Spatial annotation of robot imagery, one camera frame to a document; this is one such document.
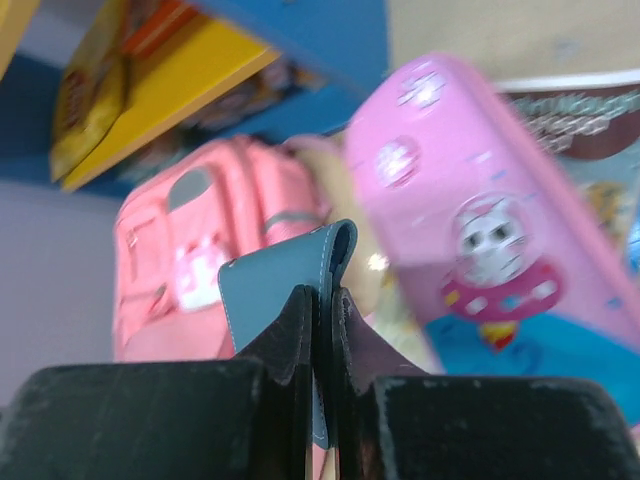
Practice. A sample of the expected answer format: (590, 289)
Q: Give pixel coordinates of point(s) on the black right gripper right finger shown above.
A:
(392, 420)

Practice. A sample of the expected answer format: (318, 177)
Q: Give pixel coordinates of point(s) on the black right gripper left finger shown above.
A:
(248, 417)

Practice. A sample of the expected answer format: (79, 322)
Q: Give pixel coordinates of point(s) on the teal leather card wallet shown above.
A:
(255, 287)

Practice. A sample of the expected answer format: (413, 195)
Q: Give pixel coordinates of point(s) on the pink student backpack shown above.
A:
(226, 199)

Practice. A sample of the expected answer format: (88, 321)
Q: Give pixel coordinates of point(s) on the pink blue pencil case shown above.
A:
(476, 220)

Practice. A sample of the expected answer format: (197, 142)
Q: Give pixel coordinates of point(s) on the illustrated children's book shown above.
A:
(595, 155)

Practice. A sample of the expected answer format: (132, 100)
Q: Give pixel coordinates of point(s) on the yellow snack packet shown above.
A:
(92, 91)

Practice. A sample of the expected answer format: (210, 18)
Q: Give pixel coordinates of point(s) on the blue shelf with coloured boards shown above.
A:
(344, 42)

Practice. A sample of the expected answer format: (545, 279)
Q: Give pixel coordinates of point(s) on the orange flat box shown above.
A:
(149, 24)

